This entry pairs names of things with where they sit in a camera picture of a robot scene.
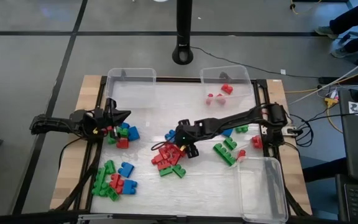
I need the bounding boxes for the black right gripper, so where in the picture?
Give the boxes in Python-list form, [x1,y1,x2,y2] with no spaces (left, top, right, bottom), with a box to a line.
[175,119,211,159]

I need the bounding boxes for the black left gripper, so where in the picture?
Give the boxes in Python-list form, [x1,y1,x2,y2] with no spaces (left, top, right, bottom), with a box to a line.
[93,97,132,134]

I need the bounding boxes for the long green toy block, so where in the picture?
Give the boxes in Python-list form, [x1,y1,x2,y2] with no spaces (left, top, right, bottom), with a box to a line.
[213,142,237,167]
[92,167,108,195]

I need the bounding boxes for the clear plastic bin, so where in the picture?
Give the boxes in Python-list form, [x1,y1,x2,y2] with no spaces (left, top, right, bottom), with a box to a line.
[104,67,157,110]
[234,156,289,224]
[199,64,254,106]

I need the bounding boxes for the yellow power plug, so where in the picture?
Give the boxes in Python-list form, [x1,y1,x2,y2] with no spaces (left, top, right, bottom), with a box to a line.
[324,97,339,108]

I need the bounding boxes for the person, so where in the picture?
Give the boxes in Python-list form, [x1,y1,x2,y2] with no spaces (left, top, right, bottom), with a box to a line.
[314,0,358,58]

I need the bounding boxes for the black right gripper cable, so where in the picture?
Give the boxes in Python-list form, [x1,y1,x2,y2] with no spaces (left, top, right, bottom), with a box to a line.
[150,141,180,152]

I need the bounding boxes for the black table frame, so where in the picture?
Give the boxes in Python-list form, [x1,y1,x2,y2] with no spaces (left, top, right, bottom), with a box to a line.
[51,75,311,224]

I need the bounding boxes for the black floor cable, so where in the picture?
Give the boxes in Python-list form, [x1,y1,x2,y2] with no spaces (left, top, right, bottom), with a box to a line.
[190,45,321,79]

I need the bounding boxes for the black camera pole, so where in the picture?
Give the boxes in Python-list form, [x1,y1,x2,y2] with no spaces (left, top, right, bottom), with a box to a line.
[172,0,195,65]

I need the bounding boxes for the yellow floor cable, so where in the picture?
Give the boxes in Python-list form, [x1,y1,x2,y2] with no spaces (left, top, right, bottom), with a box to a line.
[284,63,358,94]

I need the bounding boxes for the yellow hanging cable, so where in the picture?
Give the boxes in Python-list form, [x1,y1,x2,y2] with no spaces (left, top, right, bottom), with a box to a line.
[290,0,322,16]

